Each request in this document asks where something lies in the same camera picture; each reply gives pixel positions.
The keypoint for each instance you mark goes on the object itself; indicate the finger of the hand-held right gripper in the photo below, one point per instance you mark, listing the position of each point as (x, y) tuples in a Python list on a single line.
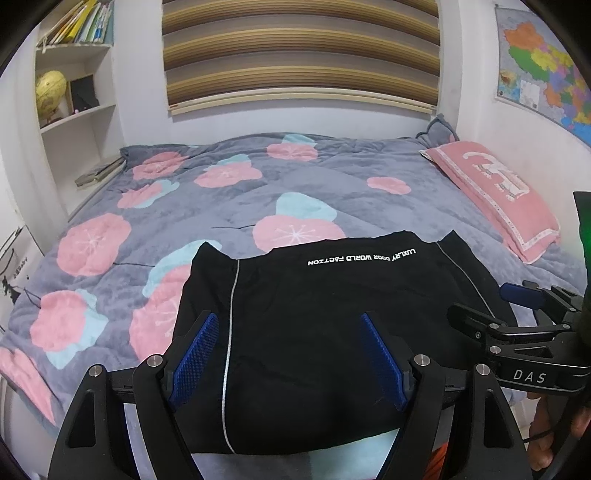
[(524, 294), (471, 318)]

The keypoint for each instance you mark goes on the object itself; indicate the white bookshelf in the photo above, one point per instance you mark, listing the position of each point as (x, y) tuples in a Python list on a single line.
[(74, 115)]

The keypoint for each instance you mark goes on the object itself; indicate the grey floral blanket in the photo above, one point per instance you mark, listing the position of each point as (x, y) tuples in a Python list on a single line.
[(184, 221)]

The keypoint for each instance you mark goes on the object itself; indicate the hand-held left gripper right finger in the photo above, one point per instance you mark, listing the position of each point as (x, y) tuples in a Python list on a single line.
[(381, 355)]

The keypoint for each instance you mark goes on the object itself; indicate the black wall sticker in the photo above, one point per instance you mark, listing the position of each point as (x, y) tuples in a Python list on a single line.
[(10, 277)]

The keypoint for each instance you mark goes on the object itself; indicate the row of upright books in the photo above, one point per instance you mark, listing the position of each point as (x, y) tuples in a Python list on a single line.
[(81, 21)]

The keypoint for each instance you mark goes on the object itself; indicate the striped window blind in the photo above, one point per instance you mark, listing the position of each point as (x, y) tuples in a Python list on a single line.
[(300, 53)]

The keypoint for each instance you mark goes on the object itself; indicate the yellow globe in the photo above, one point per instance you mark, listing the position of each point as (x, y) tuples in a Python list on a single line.
[(50, 94)]

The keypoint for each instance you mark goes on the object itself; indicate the dark screen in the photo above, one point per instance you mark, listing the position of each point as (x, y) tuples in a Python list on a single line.
[(584, 240)]

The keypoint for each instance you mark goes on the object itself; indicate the pink pillow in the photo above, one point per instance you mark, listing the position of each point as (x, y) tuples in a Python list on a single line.
[(496, 194)]

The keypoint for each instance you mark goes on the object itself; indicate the colourful wall map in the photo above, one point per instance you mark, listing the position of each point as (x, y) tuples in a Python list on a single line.
[(542, 69)]

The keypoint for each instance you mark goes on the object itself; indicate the stack of flat books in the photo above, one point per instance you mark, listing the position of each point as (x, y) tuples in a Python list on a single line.
[(99, 171)]

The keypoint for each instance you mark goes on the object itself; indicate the grey pillow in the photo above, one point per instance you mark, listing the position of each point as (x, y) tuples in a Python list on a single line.
[(438, 131)]

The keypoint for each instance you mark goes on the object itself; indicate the person's right hand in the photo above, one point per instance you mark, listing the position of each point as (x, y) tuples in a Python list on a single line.
[(545, 429)]

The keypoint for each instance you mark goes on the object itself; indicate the black shorts with white lettering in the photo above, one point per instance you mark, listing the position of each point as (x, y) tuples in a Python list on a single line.
[(323, 332)]

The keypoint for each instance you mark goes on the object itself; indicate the black box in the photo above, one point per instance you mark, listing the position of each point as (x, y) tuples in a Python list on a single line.
[(83, 94)]

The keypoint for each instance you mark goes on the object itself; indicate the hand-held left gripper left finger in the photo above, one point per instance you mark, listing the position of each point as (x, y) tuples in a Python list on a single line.
[(198, 350)]

